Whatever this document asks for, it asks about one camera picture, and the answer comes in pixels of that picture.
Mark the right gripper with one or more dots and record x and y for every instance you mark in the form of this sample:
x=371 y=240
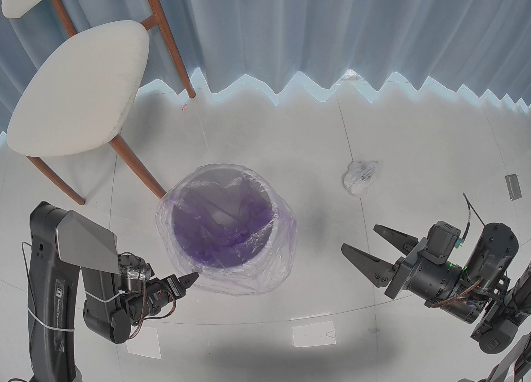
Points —
x=427 y=281

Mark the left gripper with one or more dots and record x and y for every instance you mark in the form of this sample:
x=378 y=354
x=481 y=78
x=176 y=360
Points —
x=166 y=293

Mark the white plastic wrapper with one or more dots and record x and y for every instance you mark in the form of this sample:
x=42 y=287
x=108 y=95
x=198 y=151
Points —
x=361 y=177

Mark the purple plastic bag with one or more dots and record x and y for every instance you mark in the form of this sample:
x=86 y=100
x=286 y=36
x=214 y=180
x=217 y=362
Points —
x=224 y=222

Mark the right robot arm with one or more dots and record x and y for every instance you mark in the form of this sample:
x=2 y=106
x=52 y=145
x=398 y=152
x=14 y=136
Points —
x=498 y=256

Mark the white trash bin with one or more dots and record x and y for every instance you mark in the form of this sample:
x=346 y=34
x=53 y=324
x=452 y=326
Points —
x=270 y=233

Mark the white padded wooden chair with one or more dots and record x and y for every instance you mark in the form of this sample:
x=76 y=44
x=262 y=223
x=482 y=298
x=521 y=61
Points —
x=83 y=94

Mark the pale blue curtain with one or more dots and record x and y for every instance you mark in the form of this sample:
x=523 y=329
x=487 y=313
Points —
x=332 y=19

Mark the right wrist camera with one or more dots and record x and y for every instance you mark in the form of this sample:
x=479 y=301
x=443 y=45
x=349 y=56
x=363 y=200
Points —
x=446 y=239

